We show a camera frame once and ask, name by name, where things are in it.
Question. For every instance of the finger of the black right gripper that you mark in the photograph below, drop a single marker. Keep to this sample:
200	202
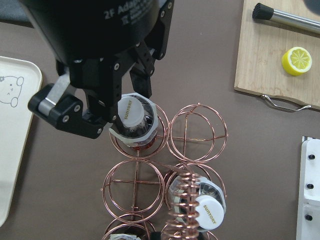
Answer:
80	105

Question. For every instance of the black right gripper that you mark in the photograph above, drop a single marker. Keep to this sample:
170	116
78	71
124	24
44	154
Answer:
105	37

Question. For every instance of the copper wire bottle basket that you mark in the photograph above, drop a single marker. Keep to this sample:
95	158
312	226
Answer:
135	190

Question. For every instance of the tea bottle near corner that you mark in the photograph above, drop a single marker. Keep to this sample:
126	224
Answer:
139	117

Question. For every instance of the tea bottle corner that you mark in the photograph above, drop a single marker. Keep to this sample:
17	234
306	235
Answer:
123	236
139	117

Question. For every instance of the tea bottle far corner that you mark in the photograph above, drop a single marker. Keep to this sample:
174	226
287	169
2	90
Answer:
123	236

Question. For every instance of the tea bottle middle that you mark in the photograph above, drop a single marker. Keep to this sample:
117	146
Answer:
211	203

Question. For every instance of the cream rabbit tray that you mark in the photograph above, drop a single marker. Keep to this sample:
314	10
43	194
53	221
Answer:
19	81

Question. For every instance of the wooden cutting board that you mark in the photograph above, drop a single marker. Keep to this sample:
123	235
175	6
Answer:
259	70

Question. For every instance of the steel muddler black tip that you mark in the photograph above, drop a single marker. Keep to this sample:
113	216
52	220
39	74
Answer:
264	12

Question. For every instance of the half lemon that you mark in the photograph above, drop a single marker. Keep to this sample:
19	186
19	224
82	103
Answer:
296	61

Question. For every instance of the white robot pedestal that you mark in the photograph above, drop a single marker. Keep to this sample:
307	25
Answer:
308	210

